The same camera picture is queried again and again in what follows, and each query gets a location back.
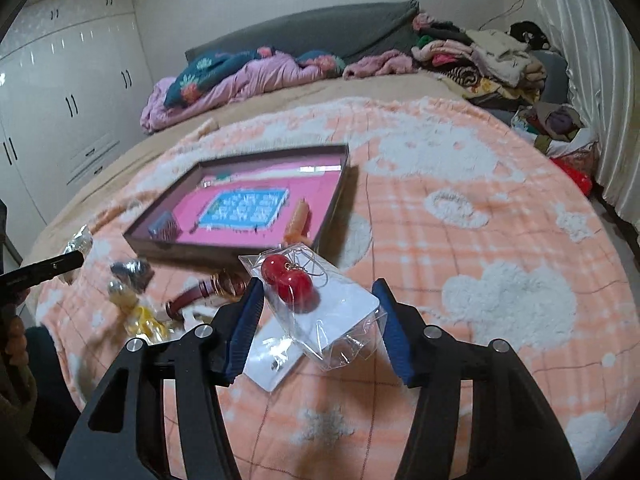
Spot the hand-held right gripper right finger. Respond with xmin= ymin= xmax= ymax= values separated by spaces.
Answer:
xmin=371 ymin=279 xmax=583 ymax=480

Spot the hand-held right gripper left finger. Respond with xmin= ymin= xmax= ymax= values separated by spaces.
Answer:
xmin=55 ymin=277 xmax=266 ymax=480

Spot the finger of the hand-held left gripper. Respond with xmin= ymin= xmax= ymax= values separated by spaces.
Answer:
xmin=0 ymin=250 xmax=85 ymax=289

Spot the red cherry earrings packet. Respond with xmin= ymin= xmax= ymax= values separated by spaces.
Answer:
xmin=239 ymin=247 xmax=388 ymax=373

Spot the red strap wristwatch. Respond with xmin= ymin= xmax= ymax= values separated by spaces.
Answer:
xmin=167 ymin=269 xmax=248 ymax=321

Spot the bag of black beads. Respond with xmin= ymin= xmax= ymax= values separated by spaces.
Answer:
xmin=109 ymin=259 xmax=153 ymax=293

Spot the pink-lined cardboard box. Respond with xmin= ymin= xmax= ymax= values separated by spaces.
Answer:
xmin=122 ymin=143 xmax=351 ymax=263

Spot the small clear jewelry packet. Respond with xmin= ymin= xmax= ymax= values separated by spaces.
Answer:
xmin=62 ymin=225 xmax=95 ymax=257

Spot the person's left hand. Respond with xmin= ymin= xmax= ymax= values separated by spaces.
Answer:
xmin=0 ymin=316 xmax=28 ymax=368

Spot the white earring card packet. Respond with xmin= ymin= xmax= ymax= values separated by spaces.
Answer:
xmin=242 ymin=287 xmax=382 ymax=392

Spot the silver bead packet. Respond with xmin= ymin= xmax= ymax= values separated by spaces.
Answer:
xmin=106 ymin=280 xmax=138 ymax=311

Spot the peach and white plush blanket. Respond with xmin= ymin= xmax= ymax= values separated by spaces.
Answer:
xmin=30 ymin=95 xmax=633 ymax=480

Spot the yellow accessory packet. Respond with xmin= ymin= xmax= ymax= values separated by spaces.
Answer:
xmin=125 ymin=305 xmax=171 ymax=341

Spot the person's dark teal clothing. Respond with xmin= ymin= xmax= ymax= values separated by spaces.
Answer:
xmin=25 ymin=327 xmax=96 ymax=461

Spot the small purple packet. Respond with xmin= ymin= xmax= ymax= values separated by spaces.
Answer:
xmin=147 ymin=211 xmax=180 ymax=240

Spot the white wardrobe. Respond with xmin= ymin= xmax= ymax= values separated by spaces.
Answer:
xmin=0 ymin=0 xmax=153 ymax=266

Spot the red plastic bag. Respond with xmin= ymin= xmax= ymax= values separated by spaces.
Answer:
xmin=550 ymin=155 xmax=593 ymax=196

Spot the beige bed sheet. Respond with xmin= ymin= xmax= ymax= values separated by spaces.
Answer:
xmin=40 ymin=67 xmax=501 ymax=231

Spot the pink floral quilt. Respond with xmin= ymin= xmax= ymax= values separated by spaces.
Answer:
xmin=140 ymin=47 xmax=346 ymax=133

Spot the bag of clothes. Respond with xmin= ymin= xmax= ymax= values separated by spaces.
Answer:
xmin=510 ymin=102 xmax=598 ymax=156

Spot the pink fluffy garment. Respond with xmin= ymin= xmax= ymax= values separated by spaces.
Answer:
xmin=342 ymin=50 xmax=416 ymax=80

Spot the pile of folded clothes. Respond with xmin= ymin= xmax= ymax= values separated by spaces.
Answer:
xmin=411 ymin=12 xmax=548 ymax=106

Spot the grey pillow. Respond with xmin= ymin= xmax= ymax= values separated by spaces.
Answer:
xmin=530 ymin=50 xmax=571 ymax=111

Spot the grey headboard cushion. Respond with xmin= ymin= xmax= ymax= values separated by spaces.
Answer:
xmin=185 ymin=0 xmax=421 ymax=63

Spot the black and white garment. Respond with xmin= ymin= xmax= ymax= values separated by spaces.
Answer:
xmin=509 ymin=21 xmax=551 ymax=51

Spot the white satin curtain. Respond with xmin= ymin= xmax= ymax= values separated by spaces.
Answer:
xmin=530 ymin=0 xmax=640 ymax=231

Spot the black wall cable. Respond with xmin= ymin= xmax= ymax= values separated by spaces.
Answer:
xmin=480 ymin=0 xmax=533 ymax=31

